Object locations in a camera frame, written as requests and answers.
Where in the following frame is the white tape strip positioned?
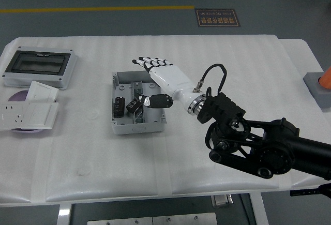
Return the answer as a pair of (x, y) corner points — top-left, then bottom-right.
(31, 139), (52, 204)
(277, 174), (293, 189)
(152, 137), (173, 197)

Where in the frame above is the metal bracket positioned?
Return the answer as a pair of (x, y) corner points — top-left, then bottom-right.
(211, 194), (234, 208)

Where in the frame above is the open grey junction box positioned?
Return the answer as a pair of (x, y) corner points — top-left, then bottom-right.
(110, 70), (168, 135)

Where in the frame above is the metal mounting rail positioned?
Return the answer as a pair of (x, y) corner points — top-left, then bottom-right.
(131, 81), (145, 124)

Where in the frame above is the white table leg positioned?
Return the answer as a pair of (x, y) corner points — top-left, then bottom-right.
(249, 192), (269, 225)
(56, 203), (74, 225)

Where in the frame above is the purple round plate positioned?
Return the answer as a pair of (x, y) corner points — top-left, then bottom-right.
(7, 89), (44, 134)

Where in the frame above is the small white switch panel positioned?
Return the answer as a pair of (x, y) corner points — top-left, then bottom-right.
(25, 80), (59, 103)

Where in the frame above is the black cylindrical battery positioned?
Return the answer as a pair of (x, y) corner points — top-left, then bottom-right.
(126, 97), (142, 114)

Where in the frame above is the large white switch panel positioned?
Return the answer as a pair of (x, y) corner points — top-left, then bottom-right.
(19, 102), (59, 129)

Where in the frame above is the grey metal plate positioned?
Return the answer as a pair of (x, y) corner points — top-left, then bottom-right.
(152, 212), (218, 225)
(87, 217), (153, 225)

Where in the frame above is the brown-black cylindrical battery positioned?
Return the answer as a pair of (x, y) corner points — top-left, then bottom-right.
(113, 96), (125, 118)

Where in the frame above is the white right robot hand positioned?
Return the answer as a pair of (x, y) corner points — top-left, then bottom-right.
(131, 56), (199, 110)

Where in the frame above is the white socket panel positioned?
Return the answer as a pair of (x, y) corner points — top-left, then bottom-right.
(0, 102), (31, 132)

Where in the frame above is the black table control panel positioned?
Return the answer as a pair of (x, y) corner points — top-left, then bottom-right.
(289, 188), (323, 197)

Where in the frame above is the grey block base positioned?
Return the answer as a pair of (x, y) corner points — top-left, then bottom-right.
(303, 71), (331, 111)

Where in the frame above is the dark floor sign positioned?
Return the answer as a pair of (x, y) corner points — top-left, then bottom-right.
(194, 8), (241, 28)

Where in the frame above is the grey box with dark window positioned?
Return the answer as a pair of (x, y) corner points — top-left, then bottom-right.
(1, 46), (78, 91)

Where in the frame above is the white foam mat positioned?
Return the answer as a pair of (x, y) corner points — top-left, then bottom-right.
(0, 35), (331, 206)

